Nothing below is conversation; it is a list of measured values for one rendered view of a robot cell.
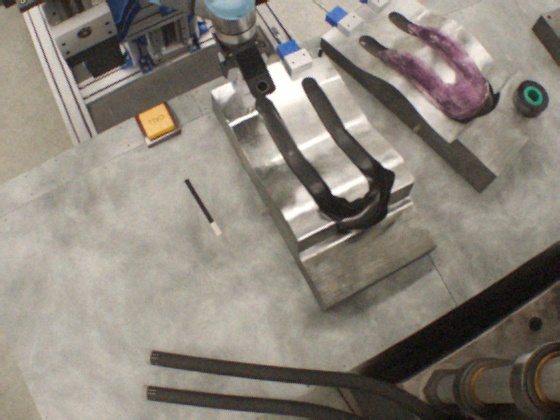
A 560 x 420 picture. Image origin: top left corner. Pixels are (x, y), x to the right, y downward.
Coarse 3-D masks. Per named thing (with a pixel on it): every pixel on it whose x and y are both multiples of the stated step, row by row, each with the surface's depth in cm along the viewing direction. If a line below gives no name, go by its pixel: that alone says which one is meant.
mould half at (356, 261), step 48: (240, 96) 125; (288, 96) 125; (336, 96) 126; (240, 144) 122; (336, 144) 123; (384, 144) 120; (288, 192) 116; (336, 192) 115; (288, 240) 121; (336, 240) 120; (384, 240) 120; (432, 240) 121
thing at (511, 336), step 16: (544, 288) 131; (528, 304) 125; (544, 304) 125; (512, 320) 124; (528, 320) 124; (544, 320) 124; (480, 336) 123; (496, 336) 123; (512, 336) 123; (528, 336) 123; (544, 336) 123; (464, 352) 121; (480, 352) 121; (496, 352) 122; (512, 352) 122; (400, 384) 121; (416, 384) 119
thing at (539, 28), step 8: (544, 16) 139; (552, 16) 139; (536, 24) 143; (544, 24) 140; (552, 24) 139; (536, 32) 145; (544, 32) 141; (552, 32) 139; (544, 40) 143; (552, 40) 140; (552, 48) 142; (552, 56) 143
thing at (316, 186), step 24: (312, 96) 127; (264, 120) 124; (336, 120) 125; (288, 144) 123; (312, 168) 119; (360, 168) 117; (384, 168) 116; (312, 192) 116; (384, 192) 117; (336, 216) 119; (360, 216) 120; (384, 216) 118
